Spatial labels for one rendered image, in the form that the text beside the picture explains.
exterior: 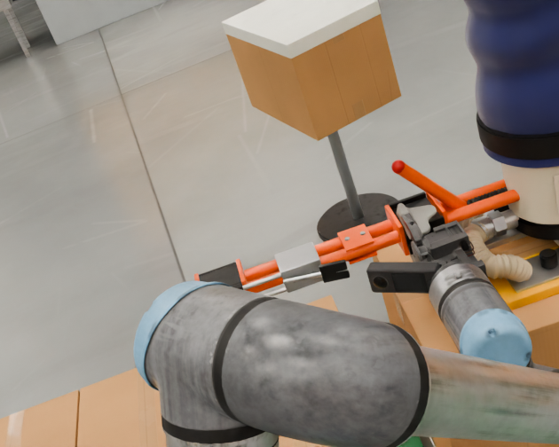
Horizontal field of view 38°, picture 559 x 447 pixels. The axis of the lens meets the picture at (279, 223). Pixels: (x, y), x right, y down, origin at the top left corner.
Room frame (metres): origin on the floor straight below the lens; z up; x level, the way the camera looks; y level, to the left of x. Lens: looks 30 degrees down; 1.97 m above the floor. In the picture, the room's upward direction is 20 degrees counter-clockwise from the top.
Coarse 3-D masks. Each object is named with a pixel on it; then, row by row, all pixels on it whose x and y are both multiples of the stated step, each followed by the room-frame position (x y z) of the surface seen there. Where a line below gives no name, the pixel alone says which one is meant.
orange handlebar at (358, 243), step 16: (464, 192) 1.19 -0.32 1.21; (480, 192) 1.18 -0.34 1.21; (512, 192) 1.14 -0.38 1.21; (448, 208) 1.17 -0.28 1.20; (464, 208) 1.14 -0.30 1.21; (480, 208) 1.13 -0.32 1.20; (384, 224) 1.18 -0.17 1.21; (336, 240) 1.18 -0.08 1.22; (352, 240) 1.15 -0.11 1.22; (368, 240) 1.14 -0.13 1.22; (384, 240) 1.14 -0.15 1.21; (320, 256) 1.15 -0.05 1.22; (336, 256) 1.14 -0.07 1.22; (352, 256) 1.13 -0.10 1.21; (368, 256) 1.13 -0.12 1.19; (256, 272) 1.17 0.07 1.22; (272, 272) 1.17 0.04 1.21; (256, 288) 1.13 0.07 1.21
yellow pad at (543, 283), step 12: (540, 252) 1.08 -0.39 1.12; (552, 252) 1.07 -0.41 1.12; (540, 264) 1.08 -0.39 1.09; (552, 264) 1.06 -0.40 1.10; (540, 276) 1.05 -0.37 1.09; (552, 276) 1.04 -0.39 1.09; (504, 288) 1.06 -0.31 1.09; (516, 288) 1.04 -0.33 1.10; (528, 288) 1.04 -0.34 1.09; (540, 288) 1.03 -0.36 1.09; (552, 288) 1.02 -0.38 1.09; (504, 300) 1.03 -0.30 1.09; (516, 300) 1.02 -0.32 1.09; (528, 300) 1.02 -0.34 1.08
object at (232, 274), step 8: (232, 264) 1.19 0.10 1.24; (240, 264) 1.18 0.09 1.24; (208, 272) 1.19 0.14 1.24; (216, 272) 1.18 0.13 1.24; (224, 272) 1.18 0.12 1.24; (232, 272) 1.17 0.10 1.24; (240, 272) 1.16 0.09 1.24; (200, 280) 1.18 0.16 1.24; (208, 280) 1.17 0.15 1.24; (216, 280) 1.16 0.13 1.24; (224, 280) 1.15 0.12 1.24; (232, 280) 1.14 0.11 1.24; (240, 280) 1.14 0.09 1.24
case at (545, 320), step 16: (528, 240) 1.18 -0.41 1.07; (544, 240) 1.17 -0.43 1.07; (384, 256) 1.29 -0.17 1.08; (400, 256) 1.27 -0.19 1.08; (400, 304) 1.13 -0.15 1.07; (416, 304) 1.12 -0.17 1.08; (528, 304) 1.02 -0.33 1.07; (544, 304) 1.01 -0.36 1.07; (400, 320) 1.19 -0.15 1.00; (416, 320) 1.08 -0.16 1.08; (432, 320) 1.06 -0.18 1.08; (528, 320) 0.98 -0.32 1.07; (544, 320) 0.97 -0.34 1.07; (416, 336) 1.04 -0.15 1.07; (432, 336) 1.02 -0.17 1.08; (448, 336) 1.01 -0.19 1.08; (544, 336) 0.96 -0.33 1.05; (544, 352) 0.96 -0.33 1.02
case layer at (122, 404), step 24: (96, 384) 1.96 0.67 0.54; (120, 384) 1.91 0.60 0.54; (144, 384) 1.87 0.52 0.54; (48, 408) 1.93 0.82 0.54; (72, 408) 1.89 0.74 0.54; (96, 408) 1.85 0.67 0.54; (120, 408) 1.81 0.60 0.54; (144, 408) 1.77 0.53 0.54; (0, 432) 1.90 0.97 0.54; (24, 432) 1.86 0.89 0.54; (48, 432) 1.82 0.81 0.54; (72, 432) 1.78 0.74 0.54; (96, 432) 1.75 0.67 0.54; (120, 432) 1.71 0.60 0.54; (144, 432) 1.68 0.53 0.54
